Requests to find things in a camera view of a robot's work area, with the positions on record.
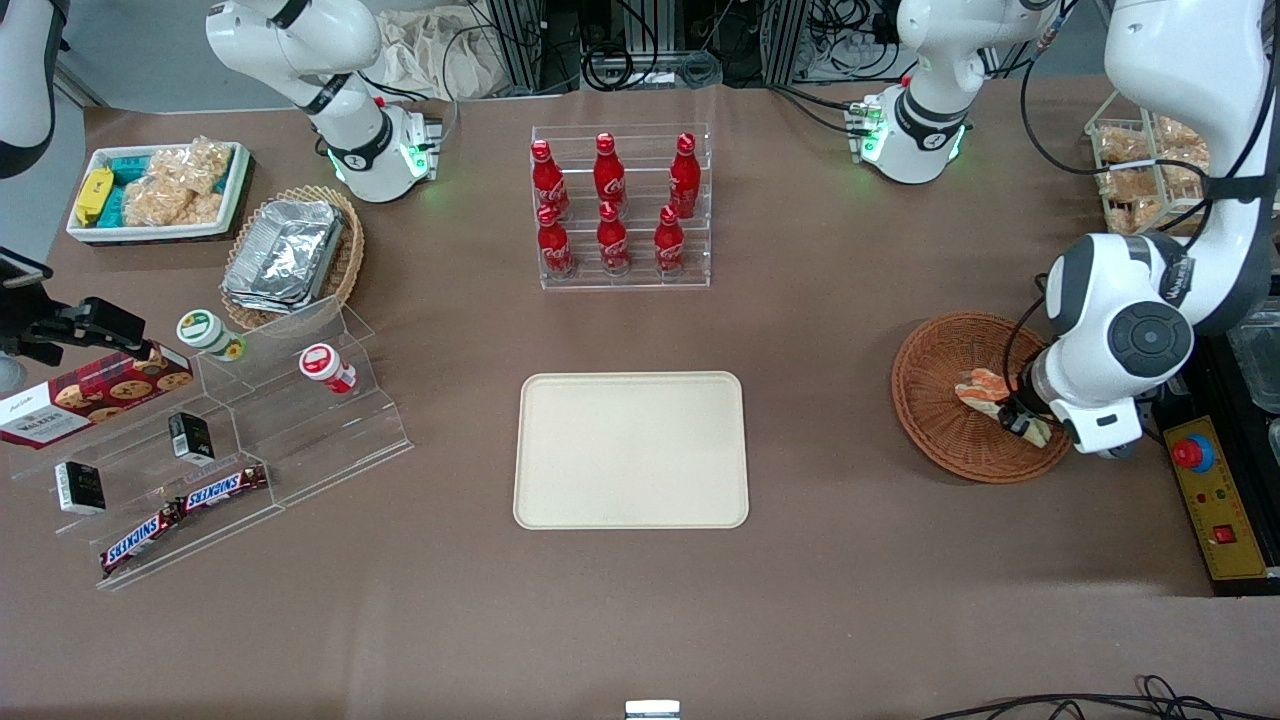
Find clear rice cracker bag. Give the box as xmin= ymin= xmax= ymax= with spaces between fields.
xmin=150 ymin=137 xmax=234 ymax=196
xmin=1100 ymin=165 xmax=1166 ymax=231
xmin=125 ymin=175 xmax=226 ymax=227
xmin=1098 ymin=118 xmax=1211 ymax=173

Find white rectangular snack bin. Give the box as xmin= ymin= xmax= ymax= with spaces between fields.
xmin=66 ymin=141 xmax=253 ymax=245

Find red tartan cookie box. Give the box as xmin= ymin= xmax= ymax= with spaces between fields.
xmin=0 ymin=343 xmax=195 ymax=450

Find black appliance housing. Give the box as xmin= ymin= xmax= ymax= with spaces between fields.
xmin=1140 ymin=290 xmax=1280 ymax=598

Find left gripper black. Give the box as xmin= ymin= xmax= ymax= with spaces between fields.
xmin=1000 ymin=350 xmax=1053 ymax=441

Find aluminium frame post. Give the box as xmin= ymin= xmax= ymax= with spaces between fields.
xmin=487 ymin=0 xmax=546 ymax=96
xmin=765 ymin=0 xmax=811 ymax=86

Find crumpled beige cloth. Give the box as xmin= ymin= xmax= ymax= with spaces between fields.
xmin=375 ymin=8 xmax=513 ymax=101

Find small black box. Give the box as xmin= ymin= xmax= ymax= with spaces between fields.
xmin=55 ymin=460 xmax=107 ymax=516
xmin=168 ymin=411 xmax=215 ymax=467

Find yellow snack packet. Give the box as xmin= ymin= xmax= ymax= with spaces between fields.
xmin=75 ymin=168 xmax=114 ymax=227

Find plastic triangle sandwich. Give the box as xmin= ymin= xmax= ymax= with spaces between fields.
xmin=953 ymin=367 xmax=1053 ymax=449

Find red cola bottle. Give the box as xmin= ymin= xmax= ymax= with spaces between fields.
xmin=596 ymin=201 xmax=631 ymax=276
xmin=593 ymin=132 xmax=627 ymax=209
xmin=537 ymin=205 xmax=576 ymax=279
xmin=654 ymin=205 xmax=687 ymax=276
xmin=669 ymin=132 xmax=701 ymax=219
xmin=530 ymin=139 xmax=569 ymax=219

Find clear acrylic bottle rack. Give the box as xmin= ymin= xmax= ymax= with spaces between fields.
xmin=530 ymin=123 xmax=712 ymax=292

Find oval tan wicker basket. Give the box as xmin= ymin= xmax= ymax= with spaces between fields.
xmin=221 ymin=185 xmax=366 ymax=332

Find stacked aluminium foil containers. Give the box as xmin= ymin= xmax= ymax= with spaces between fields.
xmin=222 ymin=198 xmax=347 ymax=314

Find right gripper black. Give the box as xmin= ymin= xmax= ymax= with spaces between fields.
xmin=0 ymin=248 xmax=147 ymax=367

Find green lid snack cup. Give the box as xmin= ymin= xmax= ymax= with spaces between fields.
xmin=177 ymin=309 xmax=248 ymax=362

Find black floor cables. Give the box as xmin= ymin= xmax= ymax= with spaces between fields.
xmin=920 ymin=675 xmax=1280 ymax=720

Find beige plastic tray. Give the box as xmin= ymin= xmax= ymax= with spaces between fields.
xmin=513 ymin=371 xmax=750 ymax=530

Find round brown wicker basket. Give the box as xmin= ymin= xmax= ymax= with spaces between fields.
xmin=891 ymin=312 xmax=1079 ymax=485

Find white wire basket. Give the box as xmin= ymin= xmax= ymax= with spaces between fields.
xmin=1085 ymin=90 xmax=1216 ymax=237

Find yellow control panel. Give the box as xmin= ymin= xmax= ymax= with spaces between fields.
xmin=1162 ymin=415 xmax=1272 ymax=582

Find black cable bundle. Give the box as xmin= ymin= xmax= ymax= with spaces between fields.
xmin=545 ymin=0 xmax=766 ymax=91

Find clear glass container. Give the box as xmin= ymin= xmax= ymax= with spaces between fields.
xmin=1225 ymin=300 xmax=1280 ymax=413

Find brown snickers bar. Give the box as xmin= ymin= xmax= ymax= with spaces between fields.
xmin=180 ymin=464 xmax=270 ymax=512
xmin=99 ymin=503 xmax=187 ymax=577

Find red lid snack cup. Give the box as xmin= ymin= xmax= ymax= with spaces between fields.
xmin=299 ymin=343 xmax=358 ymax=395

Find clear acrylic stepped display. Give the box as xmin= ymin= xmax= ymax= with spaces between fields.
xmin=10 ymin=294 xmax=414 ymax=591

